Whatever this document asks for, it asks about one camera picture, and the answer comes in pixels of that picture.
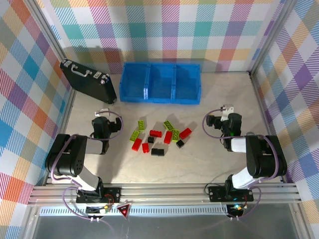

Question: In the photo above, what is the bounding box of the black carrying case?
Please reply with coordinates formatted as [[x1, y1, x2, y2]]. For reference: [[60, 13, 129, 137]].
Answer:
[[59, 58, 118, 105]]

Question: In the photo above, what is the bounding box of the blue three-compartment bin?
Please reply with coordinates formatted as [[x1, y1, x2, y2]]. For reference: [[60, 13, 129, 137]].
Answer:
[[119, 62, 202, 107]]

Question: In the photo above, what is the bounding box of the left circuit board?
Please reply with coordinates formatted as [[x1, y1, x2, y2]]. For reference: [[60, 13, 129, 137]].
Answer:
[[86, 205, 111, 215]]

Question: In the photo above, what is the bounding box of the circuit board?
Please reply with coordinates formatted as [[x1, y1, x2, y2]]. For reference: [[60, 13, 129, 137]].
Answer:
[[86, 205, 111, 215], [227, 203, 246, 216]]

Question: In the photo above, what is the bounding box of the right circuit board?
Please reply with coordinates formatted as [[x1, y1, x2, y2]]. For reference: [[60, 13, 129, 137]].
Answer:
[[227, 203, 246, 216]]

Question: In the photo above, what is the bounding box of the red triangular sign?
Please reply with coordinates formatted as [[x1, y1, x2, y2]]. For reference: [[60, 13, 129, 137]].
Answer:
[[117, 203, 132, 220]]

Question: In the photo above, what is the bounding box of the perforated metal strip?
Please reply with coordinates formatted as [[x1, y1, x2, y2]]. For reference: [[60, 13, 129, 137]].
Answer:
[[39, 206, 231, 217]]

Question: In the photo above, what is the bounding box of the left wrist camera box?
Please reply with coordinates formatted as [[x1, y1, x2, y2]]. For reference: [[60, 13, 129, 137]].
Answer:
[[109, 119, 122, 132]]

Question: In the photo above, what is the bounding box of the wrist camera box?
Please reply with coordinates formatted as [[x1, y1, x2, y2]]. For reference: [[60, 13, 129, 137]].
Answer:
[[109, 119, 122, 132], [206, 114, 223, 129]]

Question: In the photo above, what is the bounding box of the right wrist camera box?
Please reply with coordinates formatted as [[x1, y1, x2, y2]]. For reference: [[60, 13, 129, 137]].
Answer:
[[206, 114, 223, 129]]

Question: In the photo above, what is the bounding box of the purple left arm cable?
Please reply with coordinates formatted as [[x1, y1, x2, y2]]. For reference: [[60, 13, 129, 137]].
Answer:
[[49, 111, 125, 222]]

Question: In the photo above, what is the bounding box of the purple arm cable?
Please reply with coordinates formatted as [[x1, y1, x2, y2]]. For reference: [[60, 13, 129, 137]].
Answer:
[[49, 111, 125, 222], [202, 109, 288, 222]]

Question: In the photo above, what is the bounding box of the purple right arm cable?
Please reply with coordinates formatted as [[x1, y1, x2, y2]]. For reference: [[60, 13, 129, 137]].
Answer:
[[202, 109, 288, 222]]

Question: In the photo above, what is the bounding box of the aluminium side rail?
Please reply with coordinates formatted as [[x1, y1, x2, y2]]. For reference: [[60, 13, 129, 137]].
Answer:
[[43, 88, 77, 186], [249, 71, 287, 185]]

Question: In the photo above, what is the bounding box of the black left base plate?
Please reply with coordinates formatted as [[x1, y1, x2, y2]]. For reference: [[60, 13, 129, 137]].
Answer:
[[75, 186, 122, 204]]

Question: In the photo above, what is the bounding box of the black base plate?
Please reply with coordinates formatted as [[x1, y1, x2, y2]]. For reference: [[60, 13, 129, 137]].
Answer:
[[75, 186, 122, 204], [208, 185, 255, 202]]

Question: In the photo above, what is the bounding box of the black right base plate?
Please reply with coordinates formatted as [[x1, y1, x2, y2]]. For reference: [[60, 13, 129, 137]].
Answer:
[[208, 185, 255, 202]]

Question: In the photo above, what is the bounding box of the aluminium front rail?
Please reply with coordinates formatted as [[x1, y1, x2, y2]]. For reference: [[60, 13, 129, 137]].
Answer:
[[27, 183, 303, 207]]

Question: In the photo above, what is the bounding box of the aluminium corner post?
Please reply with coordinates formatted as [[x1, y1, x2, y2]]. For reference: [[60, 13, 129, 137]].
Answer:
[[248, 0, 301, 75], [29, 0, 75, 92]]

